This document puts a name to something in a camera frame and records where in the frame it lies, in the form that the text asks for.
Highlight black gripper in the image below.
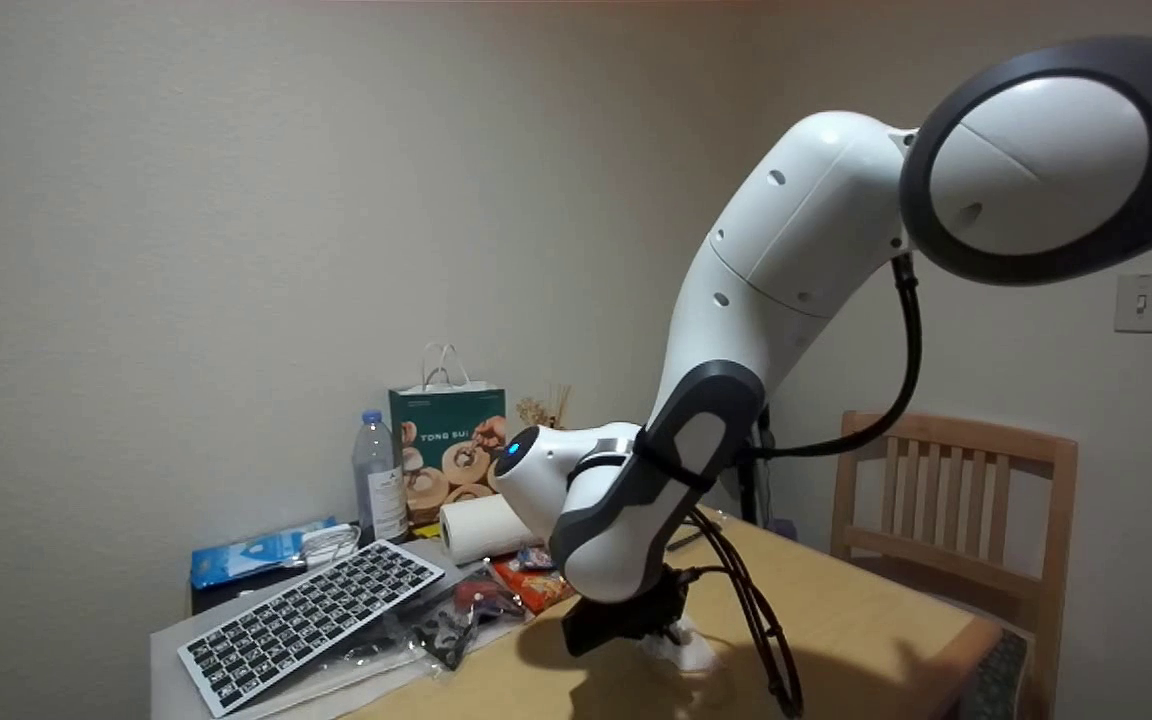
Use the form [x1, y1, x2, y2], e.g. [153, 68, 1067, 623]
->
[599, 567, 702, 665]

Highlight white paper napkin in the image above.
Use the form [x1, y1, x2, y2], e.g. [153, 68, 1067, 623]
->
[662, 623, 727, 683]

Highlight white paper towel roll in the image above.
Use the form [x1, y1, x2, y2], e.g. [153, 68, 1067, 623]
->
[437, 492, 531, 567]

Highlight black crumpled wrapper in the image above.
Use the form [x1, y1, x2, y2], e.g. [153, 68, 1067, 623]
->
[407, 573, 529, 674]

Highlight green donut print paper bag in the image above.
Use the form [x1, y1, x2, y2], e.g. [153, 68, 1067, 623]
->
[383, 336, 512, 524]

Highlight clear plastic water bottle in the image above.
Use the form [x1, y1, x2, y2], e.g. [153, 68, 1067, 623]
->
[347, 407, 407, 548]

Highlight dark patterned chair cushion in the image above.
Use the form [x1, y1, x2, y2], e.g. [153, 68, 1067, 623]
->
[954, 623, 1034, 720]

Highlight wooden slat-back chair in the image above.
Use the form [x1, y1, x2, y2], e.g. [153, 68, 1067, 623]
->
[828, 411, 1086, 720]

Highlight white keyboard black keys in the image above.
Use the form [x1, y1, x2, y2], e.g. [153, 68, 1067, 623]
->
[173, 537, 449, 720]

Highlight blue tissue pack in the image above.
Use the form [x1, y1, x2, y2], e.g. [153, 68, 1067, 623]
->
[188, 515, 360, 594]

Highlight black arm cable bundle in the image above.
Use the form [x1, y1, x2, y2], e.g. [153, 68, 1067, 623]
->
[662, 251, 930, 720]

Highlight white wall switch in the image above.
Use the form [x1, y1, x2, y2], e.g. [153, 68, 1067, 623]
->
[1112, 272, 1152, 340]

